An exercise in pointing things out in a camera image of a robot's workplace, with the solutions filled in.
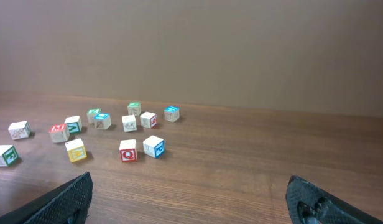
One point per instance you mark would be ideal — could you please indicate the white block red Q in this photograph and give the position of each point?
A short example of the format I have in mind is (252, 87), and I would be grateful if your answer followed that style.
(127, 150)

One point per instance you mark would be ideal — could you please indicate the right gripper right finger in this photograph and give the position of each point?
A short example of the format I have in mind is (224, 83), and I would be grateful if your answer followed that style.
(308, 203)

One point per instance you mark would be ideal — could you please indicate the blue block centre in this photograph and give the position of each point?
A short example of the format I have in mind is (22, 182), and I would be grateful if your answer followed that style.
(102, 121)

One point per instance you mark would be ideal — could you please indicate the white block yellow side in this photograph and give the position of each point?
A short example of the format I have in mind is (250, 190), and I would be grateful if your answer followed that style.
(76, 150)

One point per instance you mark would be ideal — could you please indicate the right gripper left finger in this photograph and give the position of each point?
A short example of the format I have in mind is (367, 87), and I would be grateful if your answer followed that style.
(67, 204)

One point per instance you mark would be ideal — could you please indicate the white block teal side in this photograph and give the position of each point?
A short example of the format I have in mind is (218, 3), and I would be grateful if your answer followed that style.
(74, 124)

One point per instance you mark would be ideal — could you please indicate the red M block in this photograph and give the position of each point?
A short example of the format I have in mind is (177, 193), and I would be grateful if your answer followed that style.
(59, 133)

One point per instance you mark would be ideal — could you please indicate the white block red side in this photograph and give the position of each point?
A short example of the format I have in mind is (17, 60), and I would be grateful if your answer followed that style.
(148, 120)

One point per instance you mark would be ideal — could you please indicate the green Z block left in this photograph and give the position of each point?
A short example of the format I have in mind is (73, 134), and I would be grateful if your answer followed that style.
(91, 113)

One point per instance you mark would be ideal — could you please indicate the white block green side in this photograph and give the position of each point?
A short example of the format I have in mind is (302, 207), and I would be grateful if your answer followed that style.
(129, 123)

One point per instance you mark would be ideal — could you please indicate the white block blue side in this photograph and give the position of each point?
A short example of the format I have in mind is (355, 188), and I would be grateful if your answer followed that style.
(154, 146)

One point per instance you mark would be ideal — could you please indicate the white block green E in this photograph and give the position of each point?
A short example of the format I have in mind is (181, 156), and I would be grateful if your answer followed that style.
(8, 155)

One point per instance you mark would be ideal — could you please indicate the plain white block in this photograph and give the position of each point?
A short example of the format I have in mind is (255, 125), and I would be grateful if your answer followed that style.
(19, 130)

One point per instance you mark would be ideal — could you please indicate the green Z block far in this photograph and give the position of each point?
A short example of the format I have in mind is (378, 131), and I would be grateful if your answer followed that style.
(134, 108)

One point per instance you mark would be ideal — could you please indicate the green z block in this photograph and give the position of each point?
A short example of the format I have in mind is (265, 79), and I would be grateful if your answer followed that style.
(134, 108)
(91, 113)

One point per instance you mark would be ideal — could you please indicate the blue block far right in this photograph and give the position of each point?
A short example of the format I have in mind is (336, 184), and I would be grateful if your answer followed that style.
(172, 113)

